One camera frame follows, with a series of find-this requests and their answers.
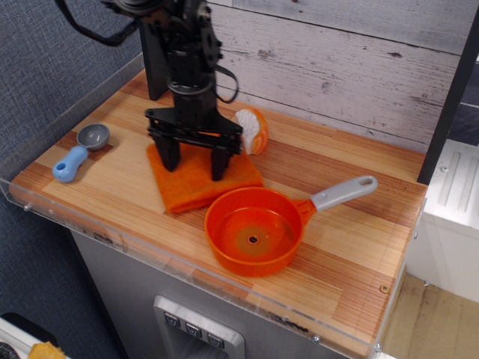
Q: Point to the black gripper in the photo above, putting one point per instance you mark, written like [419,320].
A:
[194,119]

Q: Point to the orange cloth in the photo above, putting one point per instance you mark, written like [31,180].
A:
[190,185]

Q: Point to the black left shelf post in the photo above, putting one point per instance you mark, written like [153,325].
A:
[154,39]

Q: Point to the orange toy pan grey handle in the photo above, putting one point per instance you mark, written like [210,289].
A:
[256,231]

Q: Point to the black shelf post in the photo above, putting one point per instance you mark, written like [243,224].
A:
[455,94]
[154,39]

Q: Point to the clear acrylic table guard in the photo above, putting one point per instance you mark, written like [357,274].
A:
[333,297]

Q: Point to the yellow object bottom left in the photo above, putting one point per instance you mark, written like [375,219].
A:
[45,351]

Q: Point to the toy salmon sushi piece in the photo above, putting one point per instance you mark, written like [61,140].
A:
[255,132]

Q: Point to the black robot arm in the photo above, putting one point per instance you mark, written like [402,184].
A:
[182,56]

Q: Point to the blue grey toy scoop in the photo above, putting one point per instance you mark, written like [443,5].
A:
[90,138]

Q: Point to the silver dispenser button panel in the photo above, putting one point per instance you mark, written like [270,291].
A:
[189,334]

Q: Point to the black right shelf post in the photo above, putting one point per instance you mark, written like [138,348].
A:
[455,94]

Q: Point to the white ribbed appliance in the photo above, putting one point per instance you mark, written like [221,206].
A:
[444,249]

